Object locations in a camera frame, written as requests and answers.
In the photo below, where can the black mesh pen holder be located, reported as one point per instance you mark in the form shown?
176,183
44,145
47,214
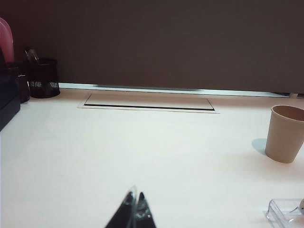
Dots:
44,78

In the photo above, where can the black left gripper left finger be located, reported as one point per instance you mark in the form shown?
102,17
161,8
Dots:
126,211

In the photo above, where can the pink plastic object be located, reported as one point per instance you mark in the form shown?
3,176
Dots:
6,42

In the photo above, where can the clear plastic chip tray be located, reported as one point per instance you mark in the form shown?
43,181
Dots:
282,211

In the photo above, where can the clear items in pen holder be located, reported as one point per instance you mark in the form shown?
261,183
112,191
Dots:
32,55

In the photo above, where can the white divider foot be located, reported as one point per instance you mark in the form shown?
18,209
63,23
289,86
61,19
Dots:
293,95

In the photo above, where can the brown paper cup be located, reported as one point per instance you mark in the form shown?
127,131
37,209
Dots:
283,135

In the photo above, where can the wide brown desk divider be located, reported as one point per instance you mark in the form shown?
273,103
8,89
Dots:
166,40

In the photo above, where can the black box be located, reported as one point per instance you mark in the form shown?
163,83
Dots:
8,99

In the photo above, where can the small black cylinder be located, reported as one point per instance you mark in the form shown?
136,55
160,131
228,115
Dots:
22,88

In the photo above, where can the grey divider base rail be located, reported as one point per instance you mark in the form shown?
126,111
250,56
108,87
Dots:
149,87

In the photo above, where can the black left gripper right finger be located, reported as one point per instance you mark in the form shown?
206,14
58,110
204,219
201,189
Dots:
143,213

